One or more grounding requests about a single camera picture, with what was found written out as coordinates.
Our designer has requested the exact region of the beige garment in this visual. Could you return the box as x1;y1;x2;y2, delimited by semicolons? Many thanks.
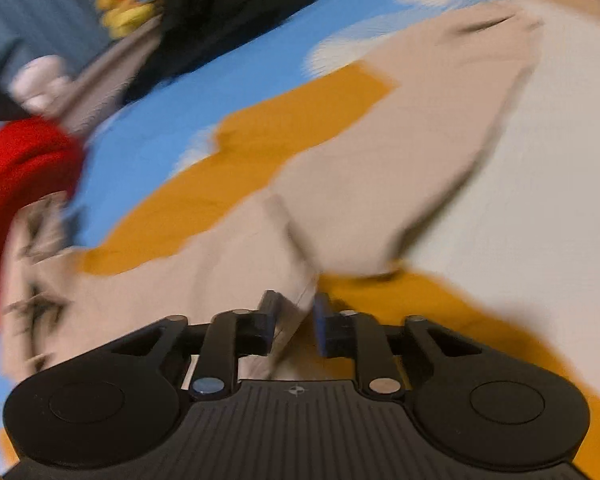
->
0;2;546;386

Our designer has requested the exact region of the mustard yellow garment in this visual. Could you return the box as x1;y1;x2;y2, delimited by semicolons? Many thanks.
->
0;62;600;466

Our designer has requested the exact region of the red folded blanket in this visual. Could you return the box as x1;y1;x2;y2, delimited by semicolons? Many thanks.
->
0;116;87;352

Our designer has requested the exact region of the grey bed rail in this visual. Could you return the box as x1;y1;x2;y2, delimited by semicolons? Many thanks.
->
60;25;167;137

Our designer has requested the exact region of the yellow plush toy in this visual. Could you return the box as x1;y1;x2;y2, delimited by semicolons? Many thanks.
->
95;0;187;40

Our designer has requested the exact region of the black cloth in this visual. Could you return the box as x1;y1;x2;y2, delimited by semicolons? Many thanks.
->
125;0;343;107

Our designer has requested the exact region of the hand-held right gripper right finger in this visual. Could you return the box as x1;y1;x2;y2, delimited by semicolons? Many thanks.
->
313;292;485;399

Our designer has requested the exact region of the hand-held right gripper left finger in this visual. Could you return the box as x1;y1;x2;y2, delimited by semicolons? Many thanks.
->
109;290;284;401

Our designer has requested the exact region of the blue and white printed bedsheet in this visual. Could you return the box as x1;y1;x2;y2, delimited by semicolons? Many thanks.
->
0;0;521;376

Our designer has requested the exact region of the blue curtain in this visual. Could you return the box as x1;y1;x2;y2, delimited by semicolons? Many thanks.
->
0;0;148;98

